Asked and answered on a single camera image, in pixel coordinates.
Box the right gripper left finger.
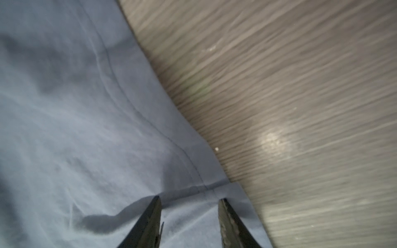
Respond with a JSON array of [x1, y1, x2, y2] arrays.
[[118, 196, 162, 248]]

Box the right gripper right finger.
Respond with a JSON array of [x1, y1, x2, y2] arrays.
[[218, 198, 261, 248]]

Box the grey blue printed tank top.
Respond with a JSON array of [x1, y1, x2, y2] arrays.
[[1, 1, 271, 248]]

